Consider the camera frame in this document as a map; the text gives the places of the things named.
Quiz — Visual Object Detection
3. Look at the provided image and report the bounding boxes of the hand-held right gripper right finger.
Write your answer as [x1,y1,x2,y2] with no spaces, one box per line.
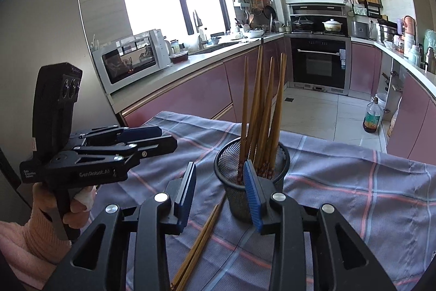
[243,160,397,291]

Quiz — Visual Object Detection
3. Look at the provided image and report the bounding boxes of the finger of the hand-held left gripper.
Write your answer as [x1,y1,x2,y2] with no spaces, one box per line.
[70,125,163,147]
[73,135,178,169]

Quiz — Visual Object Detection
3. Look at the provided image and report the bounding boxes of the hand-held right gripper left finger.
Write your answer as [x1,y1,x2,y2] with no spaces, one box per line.
[44,161,197,291]

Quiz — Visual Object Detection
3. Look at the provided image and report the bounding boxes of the black mesh utensil holder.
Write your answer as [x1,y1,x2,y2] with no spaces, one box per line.
[214,137,291,223]

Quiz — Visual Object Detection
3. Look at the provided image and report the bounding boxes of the long wooden chopstick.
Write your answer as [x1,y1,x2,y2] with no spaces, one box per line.
[175,207,222,291]
[169,204,219,290]

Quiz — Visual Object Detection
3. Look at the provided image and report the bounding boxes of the bundle of wooden chopsticks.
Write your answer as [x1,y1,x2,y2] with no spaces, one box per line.
[237,42,288,184]

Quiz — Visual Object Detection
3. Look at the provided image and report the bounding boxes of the person's left hand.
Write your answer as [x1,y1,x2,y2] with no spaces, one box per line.
[32,182,98,233]

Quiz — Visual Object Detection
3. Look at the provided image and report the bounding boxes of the pink cabinets under window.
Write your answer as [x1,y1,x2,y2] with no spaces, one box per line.
[121,35,293,128]

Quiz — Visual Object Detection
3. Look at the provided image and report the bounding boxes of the white microwave oven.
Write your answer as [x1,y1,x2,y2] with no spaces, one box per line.
[91,28,173,95]

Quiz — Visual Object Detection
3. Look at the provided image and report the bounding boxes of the dark red bowl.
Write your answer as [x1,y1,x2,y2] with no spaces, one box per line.
[169,50,190,64]

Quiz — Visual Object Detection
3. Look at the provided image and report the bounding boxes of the grey refrigerator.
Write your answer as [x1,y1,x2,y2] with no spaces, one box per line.
[0,0,120,210]

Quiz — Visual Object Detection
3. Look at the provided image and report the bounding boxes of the grey checked tablecloth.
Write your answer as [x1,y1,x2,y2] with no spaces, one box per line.
[92,111,436,291]

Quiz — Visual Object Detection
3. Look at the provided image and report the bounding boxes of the steel sink faucet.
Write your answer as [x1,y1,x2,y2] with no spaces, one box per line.
[192,10,208,50]

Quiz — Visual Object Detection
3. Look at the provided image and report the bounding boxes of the cooking oil bottle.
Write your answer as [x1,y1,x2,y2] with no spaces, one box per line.
[362,97,382,134]

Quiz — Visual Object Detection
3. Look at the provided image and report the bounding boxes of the built-in black oven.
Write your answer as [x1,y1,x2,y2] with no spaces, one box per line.
[290,36,352,96]

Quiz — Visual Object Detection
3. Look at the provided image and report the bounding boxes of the black wok with lid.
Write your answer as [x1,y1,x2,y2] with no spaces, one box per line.
[292,16,314,31]

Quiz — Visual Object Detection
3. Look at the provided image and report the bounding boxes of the pink cabinets beside oven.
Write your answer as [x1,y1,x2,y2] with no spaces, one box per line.
[351,42,436,166]

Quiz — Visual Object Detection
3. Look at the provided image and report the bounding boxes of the white casserole pot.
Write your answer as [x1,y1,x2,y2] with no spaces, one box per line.
[322,18,345,32]

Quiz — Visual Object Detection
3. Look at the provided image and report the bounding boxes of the silver box appliance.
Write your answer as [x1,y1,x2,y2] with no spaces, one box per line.
[351,21,370,39]

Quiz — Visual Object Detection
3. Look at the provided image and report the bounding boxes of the black integrated stove hood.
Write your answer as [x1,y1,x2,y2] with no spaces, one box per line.
[286,3,352,37]

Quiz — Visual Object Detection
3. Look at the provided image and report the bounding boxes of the steel cooking pot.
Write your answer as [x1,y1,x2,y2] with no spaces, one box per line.
[379,24,399,42]

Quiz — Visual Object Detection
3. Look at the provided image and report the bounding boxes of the pink pitcher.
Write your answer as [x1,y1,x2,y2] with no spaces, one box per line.
[402,16,418,40]

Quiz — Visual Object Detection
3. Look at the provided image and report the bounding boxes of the black wall rack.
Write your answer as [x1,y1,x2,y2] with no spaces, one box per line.
[342,0,384,19]

